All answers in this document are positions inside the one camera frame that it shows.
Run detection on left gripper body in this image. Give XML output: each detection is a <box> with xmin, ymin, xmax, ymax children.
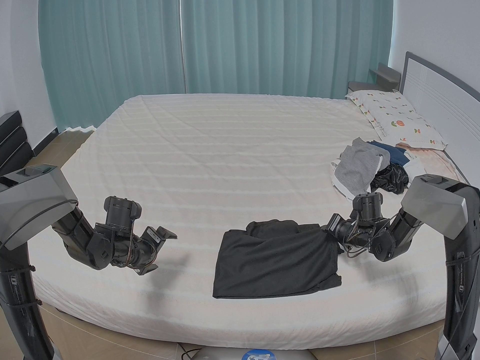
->
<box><xmin>127</xmin><ymin>227</ymin><xmax>166</xmax><ymax>272</ymax></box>

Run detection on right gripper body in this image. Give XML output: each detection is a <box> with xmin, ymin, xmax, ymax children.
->
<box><xmin>325</xmin><ymin>213</ymin><xmax>352</xmax><ymax>245</ymax></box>

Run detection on black trousers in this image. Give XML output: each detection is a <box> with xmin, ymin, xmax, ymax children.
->
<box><xmin>212</xmin><ymin>219</ymin><xmax>343</xmax><ymax>300</ymax></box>

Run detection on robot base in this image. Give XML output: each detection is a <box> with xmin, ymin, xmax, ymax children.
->
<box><xmin>187</xmin><ymin>346</ymin><xmax>313</xmax><ymax>360</ymax></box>

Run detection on pile of clothes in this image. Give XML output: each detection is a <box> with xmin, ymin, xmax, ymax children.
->
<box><xmin>330</xmin><ymin>136</ymin><xmax>422</xmax><ymax>202</ymax></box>

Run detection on bed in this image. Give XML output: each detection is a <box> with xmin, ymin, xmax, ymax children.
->
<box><xmin>34</xmin><ymin>51</ymin><xmax>480</xmax><ymax>352</ymax></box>

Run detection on white printed pillow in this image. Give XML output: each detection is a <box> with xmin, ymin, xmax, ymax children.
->
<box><xmin>345</xmin><ymin>89</ymin><xmax>448</xmax><ymax>152</ymax></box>

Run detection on grey bedside table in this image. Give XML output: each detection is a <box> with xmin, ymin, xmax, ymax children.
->
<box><xmin>347</xmin><ymin>63</ymin><xmax>402</xmax><ymax>97</ymax></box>

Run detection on black chest of drawers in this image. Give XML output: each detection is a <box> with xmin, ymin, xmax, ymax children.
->
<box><xmin>0</xmin><ymin>111</ymin><xmax>34</xmax><ymax>178</ymax></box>

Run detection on blue-green curtain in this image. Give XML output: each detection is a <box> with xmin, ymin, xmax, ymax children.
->
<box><xmin>37</xmin><ymin>0</ymin><xmax>187</xmax><ymax>133</ymax></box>
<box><xmin>181</xmin><ymin>0</ymin><xmax>394</xmax><ymax>100</ymax></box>

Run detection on black cable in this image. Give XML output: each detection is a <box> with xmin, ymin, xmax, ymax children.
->
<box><xmin>175</xmin><ymin>342</ymin><xmax>202</xmax><ymax>357</ymax></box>

